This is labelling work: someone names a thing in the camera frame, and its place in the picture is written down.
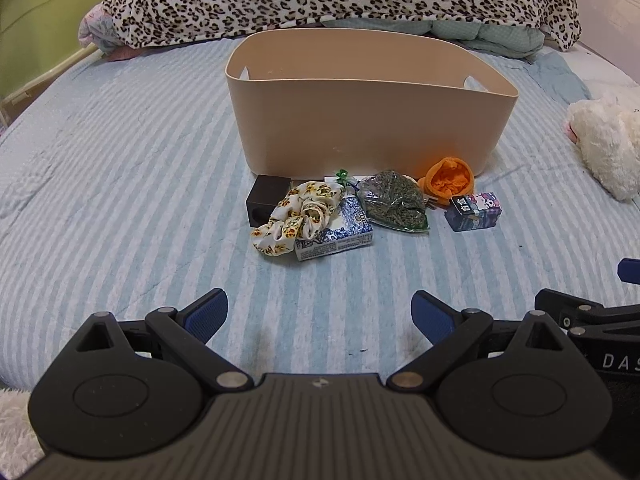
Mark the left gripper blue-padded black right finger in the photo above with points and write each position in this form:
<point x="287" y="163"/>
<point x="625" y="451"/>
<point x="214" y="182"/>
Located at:
<point x="473" y="351"/>

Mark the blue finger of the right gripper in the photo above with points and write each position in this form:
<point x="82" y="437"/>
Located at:
<point x="628" y="270"/>

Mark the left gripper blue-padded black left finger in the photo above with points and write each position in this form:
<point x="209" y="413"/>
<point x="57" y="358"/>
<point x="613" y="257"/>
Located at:
<point x="165" y="351"/>

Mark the small purple blue box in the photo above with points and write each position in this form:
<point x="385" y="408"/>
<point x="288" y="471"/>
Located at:
<point x="473" y="212"/>

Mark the orange fabric pouch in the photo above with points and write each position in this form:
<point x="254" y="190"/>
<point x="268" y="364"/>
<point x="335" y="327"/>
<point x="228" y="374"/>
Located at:
<point x="448" y="178"/>

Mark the blue white patterned box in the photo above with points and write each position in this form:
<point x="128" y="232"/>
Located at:
<point x="349" y="228"/>

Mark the small black cube box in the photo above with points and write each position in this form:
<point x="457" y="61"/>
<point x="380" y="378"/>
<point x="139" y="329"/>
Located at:
<point x="266" y="193"/>

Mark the white plush toy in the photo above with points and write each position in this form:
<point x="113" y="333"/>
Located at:
<point x="607" y="136"/>

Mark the white fluffy rug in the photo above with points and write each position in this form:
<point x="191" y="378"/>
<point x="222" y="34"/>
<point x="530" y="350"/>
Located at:
<point x="20" y="448"/>

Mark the striped light blue bedsheet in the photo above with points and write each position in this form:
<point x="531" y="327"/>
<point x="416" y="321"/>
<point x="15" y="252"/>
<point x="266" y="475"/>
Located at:
<point x="123" y="189"/>

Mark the sunflower print fabric scrunchie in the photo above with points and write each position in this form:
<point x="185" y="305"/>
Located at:
<point x="302" y="214"/>

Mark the teal green quilt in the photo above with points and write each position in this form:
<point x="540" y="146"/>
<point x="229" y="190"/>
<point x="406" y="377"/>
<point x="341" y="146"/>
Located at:
<point x="505" y="40"/>

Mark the beige plastic storage basket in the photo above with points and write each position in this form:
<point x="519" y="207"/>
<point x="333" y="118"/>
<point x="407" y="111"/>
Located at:
<point x="310" y="101"/>

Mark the pink floral pillow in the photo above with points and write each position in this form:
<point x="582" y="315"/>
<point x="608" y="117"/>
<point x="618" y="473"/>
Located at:
<point x="97" y="28"/>

